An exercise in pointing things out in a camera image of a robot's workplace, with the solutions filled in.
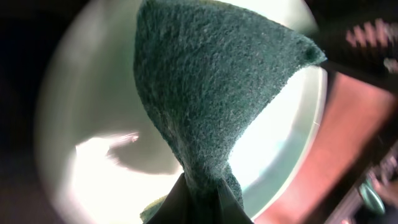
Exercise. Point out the green scouring sponge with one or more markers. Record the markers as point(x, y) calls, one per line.
point(204, 71)

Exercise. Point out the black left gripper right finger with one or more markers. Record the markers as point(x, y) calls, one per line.
point(228, 210)

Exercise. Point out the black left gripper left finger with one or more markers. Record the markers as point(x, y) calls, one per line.
point(176, 207)

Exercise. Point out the white plate green stain front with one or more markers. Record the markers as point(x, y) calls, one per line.
point(100, 158)

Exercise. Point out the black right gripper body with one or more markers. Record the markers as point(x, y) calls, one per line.
point(359, 38)

